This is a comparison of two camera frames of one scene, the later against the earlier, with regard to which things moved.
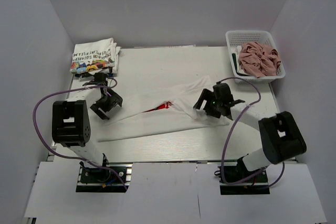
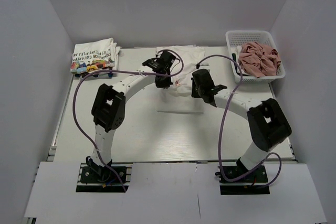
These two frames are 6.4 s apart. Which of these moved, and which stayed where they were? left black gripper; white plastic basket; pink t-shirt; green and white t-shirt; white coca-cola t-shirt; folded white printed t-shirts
Moved: white coca-cola t-shirt; left black gripper
Stayed: folded white printed t-shirts; green and white t-shirt; pink t-shirt; white plastic basket
